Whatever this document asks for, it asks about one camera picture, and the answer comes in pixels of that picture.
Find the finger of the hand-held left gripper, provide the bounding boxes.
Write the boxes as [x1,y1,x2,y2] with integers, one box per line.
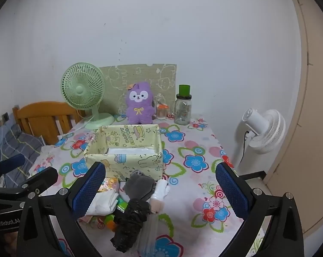
[0,167,59,194]
[0,154,26,177]

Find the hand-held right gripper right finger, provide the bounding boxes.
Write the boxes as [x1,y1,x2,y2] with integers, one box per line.
[215,162,305,257]

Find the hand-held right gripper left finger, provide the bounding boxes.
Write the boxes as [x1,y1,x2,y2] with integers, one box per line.
[17,161,106,257]

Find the grey sock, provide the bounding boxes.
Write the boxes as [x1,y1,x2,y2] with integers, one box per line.
[124,170,157,200]

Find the yellow cartoon print box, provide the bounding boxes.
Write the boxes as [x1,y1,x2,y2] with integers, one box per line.
[84,124,164,182]

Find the grey plaid bedding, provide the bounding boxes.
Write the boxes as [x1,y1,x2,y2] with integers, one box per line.
[0,124,44,186]

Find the white socks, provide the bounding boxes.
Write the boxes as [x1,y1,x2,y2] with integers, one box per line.
[86,189,121,216]

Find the cartoon print tissue packet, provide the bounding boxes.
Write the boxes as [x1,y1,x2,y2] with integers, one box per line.
[97,177,121,193]

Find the floral tablecloth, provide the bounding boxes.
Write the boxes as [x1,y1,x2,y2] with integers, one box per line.
[30,114,262,257]

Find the colourful snack packet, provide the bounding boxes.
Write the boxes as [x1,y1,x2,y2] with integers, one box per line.
[97,197,130,232]

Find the black crumpled cloth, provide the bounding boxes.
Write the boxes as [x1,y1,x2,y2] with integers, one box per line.
[110,198,152,253]

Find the wooden headboard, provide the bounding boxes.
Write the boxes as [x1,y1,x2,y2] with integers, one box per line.
[13,101,86,145]

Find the white folded cloth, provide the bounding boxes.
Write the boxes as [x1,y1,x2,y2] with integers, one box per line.
[105,147,158,156]

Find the white floor fan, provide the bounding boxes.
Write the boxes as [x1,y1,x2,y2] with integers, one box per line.
[242,108,286,155]

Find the glass jar with green lid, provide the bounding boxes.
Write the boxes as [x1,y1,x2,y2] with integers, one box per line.
[170,85,192,126]

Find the green desk fan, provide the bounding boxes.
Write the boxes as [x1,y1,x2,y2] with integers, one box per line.
[60,62,115,130]

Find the purple plush toy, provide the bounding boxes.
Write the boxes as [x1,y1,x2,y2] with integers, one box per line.
[125,82,156,125]

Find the small orange lid jar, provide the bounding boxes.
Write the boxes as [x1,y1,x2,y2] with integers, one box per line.
[156,103,169,120]

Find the beige door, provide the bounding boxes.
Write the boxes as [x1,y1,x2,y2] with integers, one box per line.
[266,0,323,237]

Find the green cartoon print board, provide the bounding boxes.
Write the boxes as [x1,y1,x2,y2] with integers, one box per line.
[99,63,177,115]

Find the black metal table frame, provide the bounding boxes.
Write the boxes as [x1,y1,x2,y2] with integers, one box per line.
[239,171,266,181]

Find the black fan cable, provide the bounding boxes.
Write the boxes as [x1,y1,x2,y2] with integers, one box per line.
[235,131,250,167]

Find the white fan cable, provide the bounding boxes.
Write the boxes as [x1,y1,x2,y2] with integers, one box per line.
[58,116,95,140]

